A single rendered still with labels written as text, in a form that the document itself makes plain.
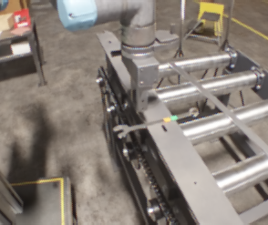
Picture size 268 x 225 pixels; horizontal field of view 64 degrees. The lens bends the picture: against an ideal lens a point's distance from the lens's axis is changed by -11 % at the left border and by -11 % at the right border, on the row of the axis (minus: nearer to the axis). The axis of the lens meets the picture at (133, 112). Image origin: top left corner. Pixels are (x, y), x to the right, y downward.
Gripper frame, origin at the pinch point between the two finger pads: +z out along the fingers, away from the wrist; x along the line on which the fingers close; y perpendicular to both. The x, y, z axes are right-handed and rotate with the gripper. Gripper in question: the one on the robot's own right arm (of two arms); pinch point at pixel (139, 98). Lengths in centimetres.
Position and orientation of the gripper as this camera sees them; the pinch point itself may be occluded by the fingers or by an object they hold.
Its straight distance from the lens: 61.1
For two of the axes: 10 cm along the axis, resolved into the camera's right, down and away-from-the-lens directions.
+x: 3.2, 6.1, -7.3
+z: 0.3, 7.6, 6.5
